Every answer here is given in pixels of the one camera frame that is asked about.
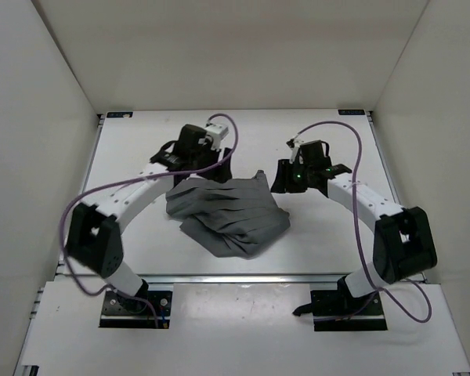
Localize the right blue table label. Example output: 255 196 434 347
338 109 366 116

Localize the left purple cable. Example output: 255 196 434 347
60 113 240 329

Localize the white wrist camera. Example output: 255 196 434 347
205 123 229 148
286 138 303 164

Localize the blue table label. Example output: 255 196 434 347
338 109 366 116
106 111 133 118

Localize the grey pleated skirt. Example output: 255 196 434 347
165 170 291 259

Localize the left blue table label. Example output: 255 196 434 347
106 111 133 118

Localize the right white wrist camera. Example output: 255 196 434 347
286 138 303 164

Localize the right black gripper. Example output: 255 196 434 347
272 159 313 194

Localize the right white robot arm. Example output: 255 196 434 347
271 139 437 314

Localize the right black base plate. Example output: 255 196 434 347
292 290 388 332

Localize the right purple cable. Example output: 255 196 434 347
291 121 434 324

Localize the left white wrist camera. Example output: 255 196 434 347
205 123 229 148

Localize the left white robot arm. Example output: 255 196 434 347
61 122 233 313

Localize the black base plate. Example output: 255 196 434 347
292 290 388 332
99 290 173 330

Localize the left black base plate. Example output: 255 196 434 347
99 290 173 330

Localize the purple cable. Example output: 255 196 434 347
291 121 434 324
60 113 240 329

